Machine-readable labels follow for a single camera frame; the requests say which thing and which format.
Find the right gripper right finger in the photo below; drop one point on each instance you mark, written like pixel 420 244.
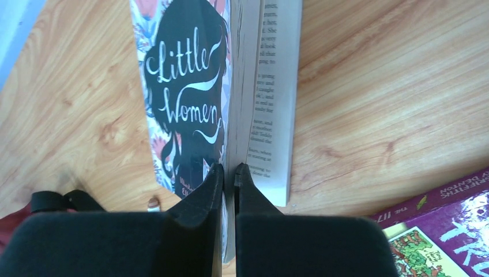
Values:
pixel 270 243

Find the Little Women book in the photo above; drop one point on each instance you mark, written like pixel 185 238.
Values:
pixel 219 80

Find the purple Treehouse book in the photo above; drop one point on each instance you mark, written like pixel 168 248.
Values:
pixel 443 232

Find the red backpack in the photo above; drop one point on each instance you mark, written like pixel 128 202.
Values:
pixel 47 201

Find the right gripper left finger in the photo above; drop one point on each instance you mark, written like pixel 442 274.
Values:
pixel 182 241

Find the white marker near backpack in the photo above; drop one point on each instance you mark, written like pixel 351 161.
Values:
pixel 154 205

